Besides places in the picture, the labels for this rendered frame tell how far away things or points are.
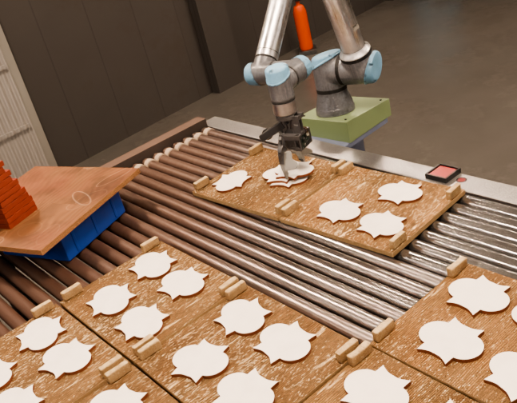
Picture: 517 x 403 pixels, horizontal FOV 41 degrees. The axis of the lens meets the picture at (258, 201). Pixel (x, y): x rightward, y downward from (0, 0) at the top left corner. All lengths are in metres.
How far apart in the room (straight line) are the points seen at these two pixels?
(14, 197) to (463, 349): 1.45
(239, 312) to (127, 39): 4.27
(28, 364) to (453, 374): 1.01
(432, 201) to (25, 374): 1.16
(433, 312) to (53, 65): 4.27
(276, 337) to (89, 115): 4.21
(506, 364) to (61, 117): 4.50
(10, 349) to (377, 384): 0.96
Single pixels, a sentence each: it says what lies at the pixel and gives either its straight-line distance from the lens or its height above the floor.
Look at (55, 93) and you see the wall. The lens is 5.47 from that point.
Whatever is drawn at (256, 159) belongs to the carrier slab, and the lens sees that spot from 2.46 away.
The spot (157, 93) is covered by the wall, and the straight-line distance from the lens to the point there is 5.95.
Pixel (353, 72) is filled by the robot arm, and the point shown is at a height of 1.12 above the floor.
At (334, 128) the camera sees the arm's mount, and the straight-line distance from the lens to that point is 2.60.
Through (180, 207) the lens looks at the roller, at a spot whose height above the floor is 0.91.
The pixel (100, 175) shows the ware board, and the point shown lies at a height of 1.04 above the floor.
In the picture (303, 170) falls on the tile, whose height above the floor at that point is 0.96.
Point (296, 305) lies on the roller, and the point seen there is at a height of 0.92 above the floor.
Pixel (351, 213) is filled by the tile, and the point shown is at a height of 0.95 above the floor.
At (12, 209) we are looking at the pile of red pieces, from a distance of 2.30.
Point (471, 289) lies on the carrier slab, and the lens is 1.64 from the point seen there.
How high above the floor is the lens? 1.94
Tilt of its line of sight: 28 degrees down
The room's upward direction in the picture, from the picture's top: 15 degrees counter-clockwise
